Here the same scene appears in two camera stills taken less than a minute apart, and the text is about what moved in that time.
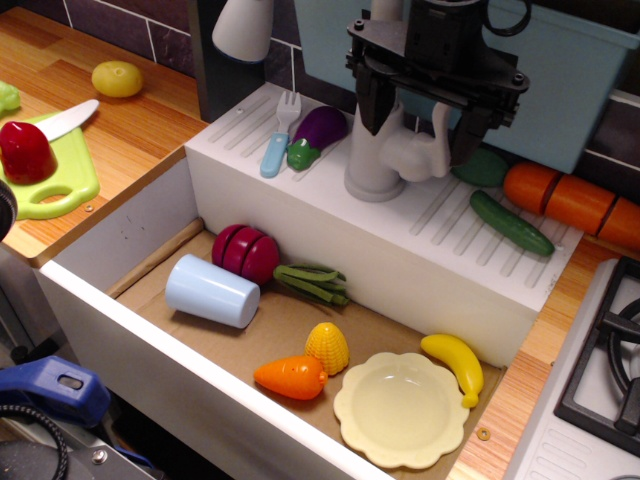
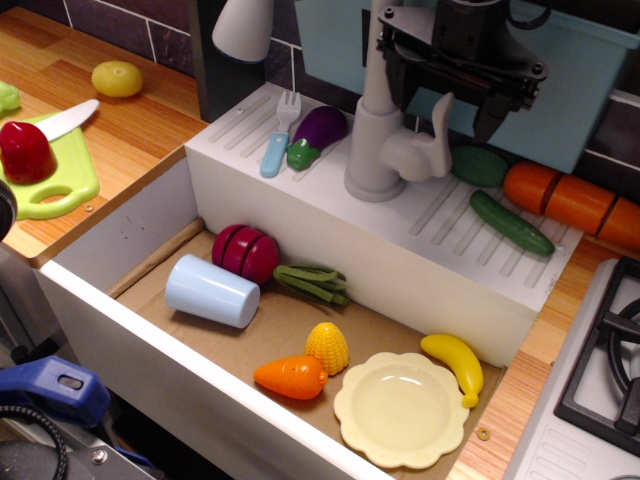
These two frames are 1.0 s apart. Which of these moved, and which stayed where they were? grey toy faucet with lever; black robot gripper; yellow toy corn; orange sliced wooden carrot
Moved: black robot gripper
Stayed: grey toy faucet with lever; orange sliced wooden carrot; yellow toy corn
